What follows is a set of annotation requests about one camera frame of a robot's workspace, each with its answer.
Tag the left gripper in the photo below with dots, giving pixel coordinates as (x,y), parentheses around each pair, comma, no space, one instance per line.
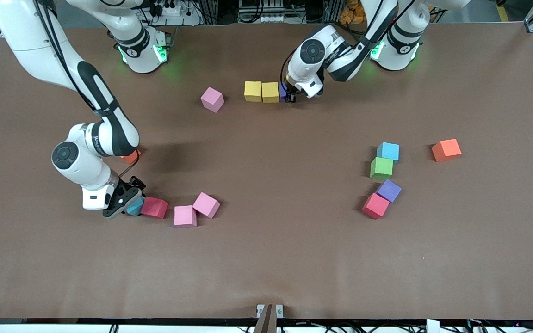
(289,93)

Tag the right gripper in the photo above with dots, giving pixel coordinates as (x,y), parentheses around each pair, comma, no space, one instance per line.
(131,188)

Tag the purple foam cube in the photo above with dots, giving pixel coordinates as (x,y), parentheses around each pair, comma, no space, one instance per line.
(389,190)
(283,92)

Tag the yellow foam cube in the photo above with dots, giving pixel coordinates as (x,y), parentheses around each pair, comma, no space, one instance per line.
(253,91)
(270,91)

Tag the light blue foam cube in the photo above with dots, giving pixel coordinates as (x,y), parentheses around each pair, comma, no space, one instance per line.
(136,207)
(388,151)

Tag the red foam cube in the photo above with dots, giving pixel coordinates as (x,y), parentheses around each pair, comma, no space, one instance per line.
(375,206)
(154,207)

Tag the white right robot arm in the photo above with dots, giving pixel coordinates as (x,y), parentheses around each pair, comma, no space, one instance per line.
(26,27)

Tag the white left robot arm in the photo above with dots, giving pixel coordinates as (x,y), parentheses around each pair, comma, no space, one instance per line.
(301,71)

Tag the orange foam cube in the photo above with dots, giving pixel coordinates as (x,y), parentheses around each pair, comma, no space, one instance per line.
(131,158)
(446,150)

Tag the light pink foam cube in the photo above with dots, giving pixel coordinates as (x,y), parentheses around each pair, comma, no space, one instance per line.
(206,205)
(212,99)

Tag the bag of oranges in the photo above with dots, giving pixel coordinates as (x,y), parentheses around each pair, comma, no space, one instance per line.
(352,16)

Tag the green foam cube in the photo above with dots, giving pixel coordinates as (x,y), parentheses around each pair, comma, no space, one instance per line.
(381,167)

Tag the white power strip with plugs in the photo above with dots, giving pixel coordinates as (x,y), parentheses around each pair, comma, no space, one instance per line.
(183,21)

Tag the brown table cover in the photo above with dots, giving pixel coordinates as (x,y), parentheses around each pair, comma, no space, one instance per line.
(266,259)

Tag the metal bracket with post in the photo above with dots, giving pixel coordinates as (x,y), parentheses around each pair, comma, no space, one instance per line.
(269,319)

